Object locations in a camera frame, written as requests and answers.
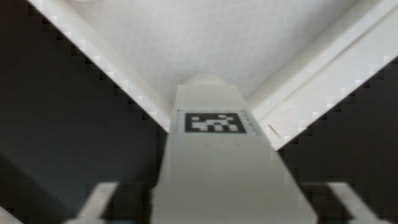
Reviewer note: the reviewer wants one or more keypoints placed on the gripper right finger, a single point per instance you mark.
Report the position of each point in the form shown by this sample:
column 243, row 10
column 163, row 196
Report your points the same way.
column 337, row 205

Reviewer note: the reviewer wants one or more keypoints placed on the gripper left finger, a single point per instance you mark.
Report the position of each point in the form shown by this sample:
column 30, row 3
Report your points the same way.
column 115, row 205

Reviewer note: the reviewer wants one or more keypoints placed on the white desk leg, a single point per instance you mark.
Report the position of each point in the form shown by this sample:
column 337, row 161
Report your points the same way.
column 224, row 183

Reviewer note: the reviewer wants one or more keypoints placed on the white desk top tray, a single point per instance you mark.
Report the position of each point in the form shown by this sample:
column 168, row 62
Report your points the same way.
column 259, row 41

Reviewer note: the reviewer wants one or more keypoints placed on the white front fence bar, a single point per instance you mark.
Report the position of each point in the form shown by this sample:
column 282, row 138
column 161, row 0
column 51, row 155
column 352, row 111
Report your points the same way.
column 332, row 84

